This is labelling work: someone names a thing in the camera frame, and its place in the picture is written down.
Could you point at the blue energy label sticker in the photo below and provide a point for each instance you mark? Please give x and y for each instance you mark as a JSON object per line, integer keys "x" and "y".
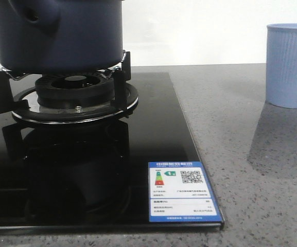
{"x": 180, "y": 192}

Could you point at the black round gas burner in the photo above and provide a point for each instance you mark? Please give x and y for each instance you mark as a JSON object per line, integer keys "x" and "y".
{"x": 68, "y": 91}

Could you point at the black pot support grate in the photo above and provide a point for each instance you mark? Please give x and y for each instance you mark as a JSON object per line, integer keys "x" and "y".
{"x": 24, "y": 106}

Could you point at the light blue ribbed cup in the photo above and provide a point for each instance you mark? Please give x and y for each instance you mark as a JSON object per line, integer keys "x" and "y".
{"x": 281, "y": 65}

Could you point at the black glass gas stove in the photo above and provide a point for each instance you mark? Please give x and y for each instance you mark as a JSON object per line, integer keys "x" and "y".
{"x": 95, "y": 179}

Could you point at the dark blue cooking pot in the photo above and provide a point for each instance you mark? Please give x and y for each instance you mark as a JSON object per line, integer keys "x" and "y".
{"x": 50, "y": 37}

